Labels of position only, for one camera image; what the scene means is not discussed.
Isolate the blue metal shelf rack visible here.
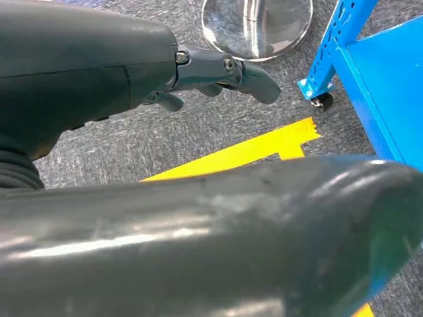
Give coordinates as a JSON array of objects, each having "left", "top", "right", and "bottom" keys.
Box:
[{"left": 298, "top": 0, "right": 423, "bottom": 174}]

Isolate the yellow floor tape square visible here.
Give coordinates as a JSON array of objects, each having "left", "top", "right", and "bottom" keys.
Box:
[{"left": 141, "top": 117, "right": 375, "bottom": 317}]

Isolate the black caster wheel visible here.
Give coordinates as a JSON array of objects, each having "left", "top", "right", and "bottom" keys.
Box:
[{"left": 310, "top": 92, "right": 334, "bottom": 111}]

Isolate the chrome stanchion post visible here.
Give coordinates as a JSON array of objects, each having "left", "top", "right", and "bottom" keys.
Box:
[{"left": 202, "top": 0, "right": 313, "bottom": 62}]

